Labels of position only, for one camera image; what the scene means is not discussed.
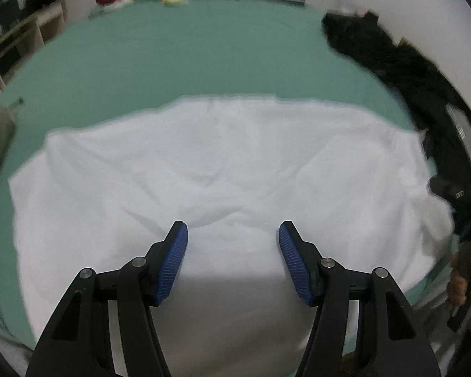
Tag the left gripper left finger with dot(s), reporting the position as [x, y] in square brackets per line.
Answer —
[103, 321]

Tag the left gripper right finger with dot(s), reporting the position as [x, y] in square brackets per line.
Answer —
[364, 325]

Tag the white large garment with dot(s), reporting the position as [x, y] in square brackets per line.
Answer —
[233, 169]

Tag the black clothes pile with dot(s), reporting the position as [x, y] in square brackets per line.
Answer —
[417, 80]

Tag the person's hand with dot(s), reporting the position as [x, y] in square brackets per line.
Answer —
[459, 289]

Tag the green bed sheet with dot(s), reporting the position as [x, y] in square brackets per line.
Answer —
[145, 57]

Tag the white desk shelf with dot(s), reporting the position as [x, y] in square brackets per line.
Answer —
[27, 37]

